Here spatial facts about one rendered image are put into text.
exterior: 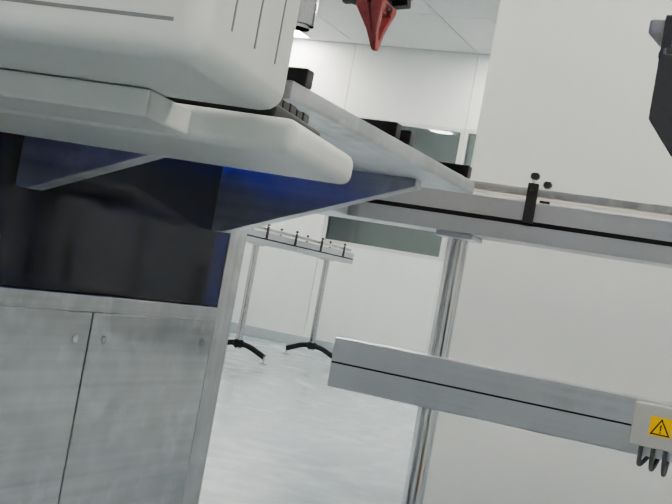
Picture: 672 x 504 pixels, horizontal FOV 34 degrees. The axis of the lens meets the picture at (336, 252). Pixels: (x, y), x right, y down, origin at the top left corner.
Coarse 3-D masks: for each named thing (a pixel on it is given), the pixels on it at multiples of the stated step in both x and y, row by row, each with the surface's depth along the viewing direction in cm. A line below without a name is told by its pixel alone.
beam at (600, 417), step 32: (352, 352) 262; (384, 352) 259; (416, 352) 258; (352, 384) 261; (384, 384) 258; (416, 384) 255; (448, 384) 252; (480, 384) 249; (512, 384) 246; (544, 384) 244; (576, 384) 245; (480, 416) 249; (512, 416) 246; (544, 416) 243; (576, 416) 240; (608, 416) 238
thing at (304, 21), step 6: (306, 0) 88; (312, 0) 88; (318, 0) 89; (300, 6) 88; (306, 6) 88; (312, 6) 88; (300, 12) 88; (306, 12) 88; (312, 12) 88; (300, 18) 88; (306, 18) 88; (312, 18) 88; (300, 24) 88; (306, 24) 88; (312, 24) 89; (300, 30) 90; (306, 30) 89
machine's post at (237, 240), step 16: (240, 240) 192; (240, 256) 193; (224, 272) 189; (224, 288) 190; (224, 304) 191; (224, 320) 192; (224, 336) 192; (224, 352) 193; (208, 368) 189; (208, 384) 190; (208, 400) 191; (208, 416) 192; (208, 432) 193; (192, 448) 188; (192, 464) 189; (192, 480) 190; (192, 496) 191
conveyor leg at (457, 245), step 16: (448, 240) 258; (464, 240) 256; (480, 240) 259; (448, 256) 257; (464, 256) 257; (448, 272) 256; (448, 288) 256; (448, 304) 256; (448, 320) 256; (432, 336) 257; (448, 336) 256; (432, 352) 256; (448, 352) 257; (416, 416) 258; (432, 416) 255; (416, 432) 256; (432, 432) 256; (416, 448) 255; (416, 464) 255; (416, 480) 255; (416, 496) 255
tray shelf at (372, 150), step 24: (288, 96) 114; (312, 96) 118; (312, 120) 126; (336, 120) 125; (360, 120) 131; (336, 144) 144; (360, 144) 140; (384, 144) 139; (360, 168) 169; (384, 168) 163; (408, 168) 157; (432, 168) 158
